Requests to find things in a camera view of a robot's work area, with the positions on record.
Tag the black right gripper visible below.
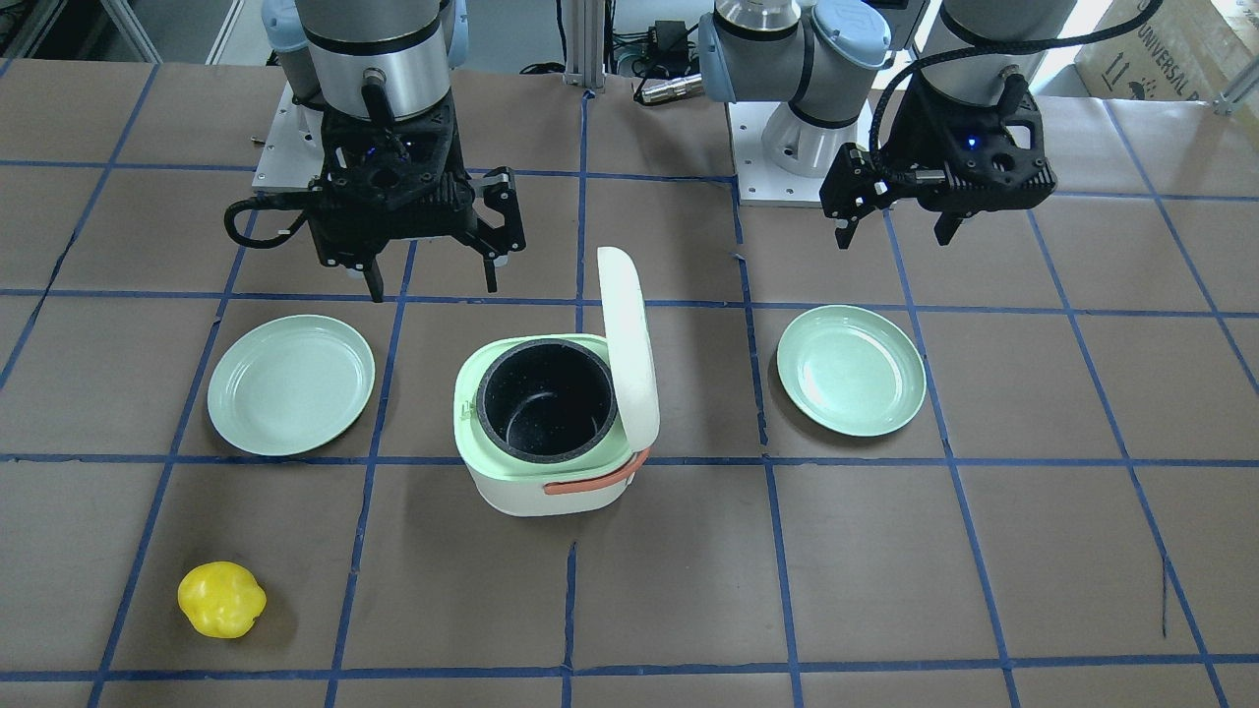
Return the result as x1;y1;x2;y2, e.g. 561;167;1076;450
305;98;526;302

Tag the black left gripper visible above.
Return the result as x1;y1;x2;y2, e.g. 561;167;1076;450
820;71;1058;249

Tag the white rice cooker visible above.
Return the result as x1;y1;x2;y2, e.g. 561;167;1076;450
453;247;661;518

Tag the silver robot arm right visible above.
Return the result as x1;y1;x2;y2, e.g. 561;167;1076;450
223;1;526;302

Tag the green plate near left arm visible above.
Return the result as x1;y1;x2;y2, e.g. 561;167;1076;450
776;305;927;438

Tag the green plate near right arm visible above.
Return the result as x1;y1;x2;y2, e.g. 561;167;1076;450
206;315;375;456

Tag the black power adapter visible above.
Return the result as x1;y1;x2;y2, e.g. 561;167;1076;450
647;20;689;63

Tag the cardboard box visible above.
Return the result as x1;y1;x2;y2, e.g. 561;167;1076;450
1074;1;1258;100

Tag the yellow toy bell pepper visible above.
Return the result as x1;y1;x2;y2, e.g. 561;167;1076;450
176;561;269;639

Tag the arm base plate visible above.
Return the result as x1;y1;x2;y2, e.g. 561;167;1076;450
726;100;872;207
252;84;325;194

